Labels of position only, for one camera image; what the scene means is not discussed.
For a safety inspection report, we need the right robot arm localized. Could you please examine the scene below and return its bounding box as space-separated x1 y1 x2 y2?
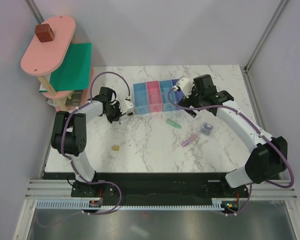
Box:
173 74 288 197

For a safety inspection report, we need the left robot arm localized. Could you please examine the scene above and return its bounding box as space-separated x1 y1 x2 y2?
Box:
51 87 134 197

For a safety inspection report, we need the purple plastic bin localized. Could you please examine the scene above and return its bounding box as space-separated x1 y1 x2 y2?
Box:
171 79 184 105

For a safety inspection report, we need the light blue bin leftmost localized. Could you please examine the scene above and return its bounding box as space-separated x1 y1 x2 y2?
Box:
133 82 150 115

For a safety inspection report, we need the light blue bin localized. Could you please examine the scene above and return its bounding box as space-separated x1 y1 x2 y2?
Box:
159 80 176 112
133 82 150 115

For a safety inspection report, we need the yellow eraser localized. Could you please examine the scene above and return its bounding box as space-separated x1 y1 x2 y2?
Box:
112 145 120 152

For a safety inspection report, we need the black Canon setup booklet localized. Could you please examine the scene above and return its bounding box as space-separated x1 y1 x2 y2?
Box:
65 90 83 107

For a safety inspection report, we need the pink plastic bin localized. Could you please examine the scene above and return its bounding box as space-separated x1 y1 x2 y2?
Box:
146 81 163 113

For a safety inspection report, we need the green folder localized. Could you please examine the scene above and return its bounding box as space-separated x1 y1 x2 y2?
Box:
45 42 93 92

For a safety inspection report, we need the pink wooden shelf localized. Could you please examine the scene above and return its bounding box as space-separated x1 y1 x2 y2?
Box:
20 15 94 111

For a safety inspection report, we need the brown wooden block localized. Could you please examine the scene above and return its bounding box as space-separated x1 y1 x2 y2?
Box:
34 23 55 43

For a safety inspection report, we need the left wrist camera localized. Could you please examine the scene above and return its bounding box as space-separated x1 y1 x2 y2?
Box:
120 98 134 115

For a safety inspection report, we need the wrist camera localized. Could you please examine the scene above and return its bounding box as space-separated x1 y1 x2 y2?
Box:
173 77 195 99
120 98 134 115

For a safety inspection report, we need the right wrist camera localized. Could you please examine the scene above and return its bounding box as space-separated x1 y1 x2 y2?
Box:
173 77 195 99

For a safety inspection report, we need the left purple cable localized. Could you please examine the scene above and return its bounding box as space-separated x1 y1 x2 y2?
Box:
36 71 132 228

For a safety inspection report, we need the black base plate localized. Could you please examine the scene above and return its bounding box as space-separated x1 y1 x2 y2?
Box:
43 172 249 207

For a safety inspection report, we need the white cable duct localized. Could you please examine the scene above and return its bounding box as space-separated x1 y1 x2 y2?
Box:
35 199 225 211

